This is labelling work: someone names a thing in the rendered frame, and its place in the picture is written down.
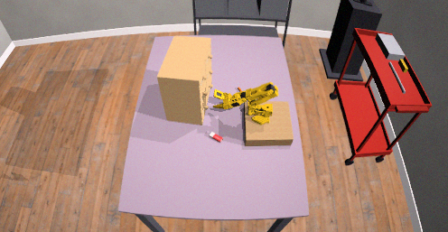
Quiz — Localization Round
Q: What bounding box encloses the red and white eraser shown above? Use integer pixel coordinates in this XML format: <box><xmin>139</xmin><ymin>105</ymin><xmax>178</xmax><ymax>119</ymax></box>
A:
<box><xmin>210</xmin><ymin>132</ymin><xmax>223</xmax><ymax>143</ymax></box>

